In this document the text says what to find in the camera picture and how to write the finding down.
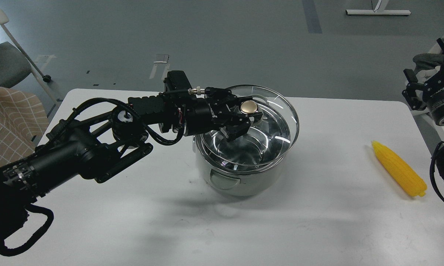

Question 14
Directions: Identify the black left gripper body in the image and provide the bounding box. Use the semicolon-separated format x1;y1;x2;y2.
186;89;235;136

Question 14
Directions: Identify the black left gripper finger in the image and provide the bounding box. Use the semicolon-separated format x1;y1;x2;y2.
222;111;264;143
211;88;252;106

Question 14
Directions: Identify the glass pot lid gold knob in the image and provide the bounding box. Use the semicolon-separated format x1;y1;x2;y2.
201;85;300;171

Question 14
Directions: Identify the yellow plastic corn cob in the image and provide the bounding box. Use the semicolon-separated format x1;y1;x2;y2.
371;141;427;197

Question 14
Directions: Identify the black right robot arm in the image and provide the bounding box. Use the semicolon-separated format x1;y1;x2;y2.
401;38;444;202

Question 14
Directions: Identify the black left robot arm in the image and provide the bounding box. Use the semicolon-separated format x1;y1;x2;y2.
0;71;263;256

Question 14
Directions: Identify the pale green steel pot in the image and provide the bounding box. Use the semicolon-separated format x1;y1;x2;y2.
193;95;299;196

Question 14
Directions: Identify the white desk leg base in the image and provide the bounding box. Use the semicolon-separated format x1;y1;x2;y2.
345;0;412;16

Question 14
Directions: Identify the beige checkered cloth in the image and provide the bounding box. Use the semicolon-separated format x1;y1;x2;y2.
0;86;49;166

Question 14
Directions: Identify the grey office chair left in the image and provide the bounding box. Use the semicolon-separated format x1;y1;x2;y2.
0;9;59;105

